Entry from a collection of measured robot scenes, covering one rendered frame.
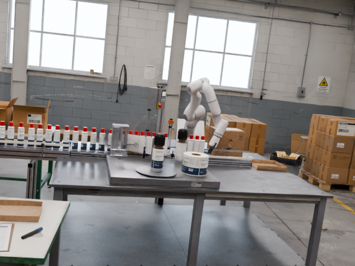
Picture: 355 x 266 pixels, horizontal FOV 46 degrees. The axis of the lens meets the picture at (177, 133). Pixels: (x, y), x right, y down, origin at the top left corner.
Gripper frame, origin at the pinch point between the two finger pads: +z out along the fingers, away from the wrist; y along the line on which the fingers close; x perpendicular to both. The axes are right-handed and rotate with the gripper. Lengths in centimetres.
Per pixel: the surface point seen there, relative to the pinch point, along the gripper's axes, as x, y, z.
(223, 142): 16.7, -20.9, -11.7
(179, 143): -38.3, 31.4, 2.3
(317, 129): 252, -260, -89
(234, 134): 23.3, -21.2, -23.9
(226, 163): 18.0, 5.4, 3.1
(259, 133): 173, -286, -40
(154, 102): -66, 0, -19
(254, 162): 52, -13, -7
